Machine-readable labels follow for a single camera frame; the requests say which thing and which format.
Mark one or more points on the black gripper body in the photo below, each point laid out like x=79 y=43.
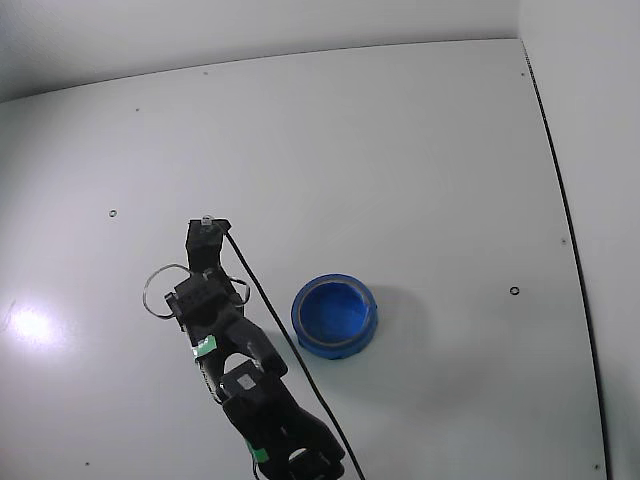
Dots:
x=204 y=248

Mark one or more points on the blue tape roll bin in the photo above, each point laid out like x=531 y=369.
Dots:
x=305 y=320

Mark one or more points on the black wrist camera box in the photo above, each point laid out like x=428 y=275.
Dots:
x=205 y=245

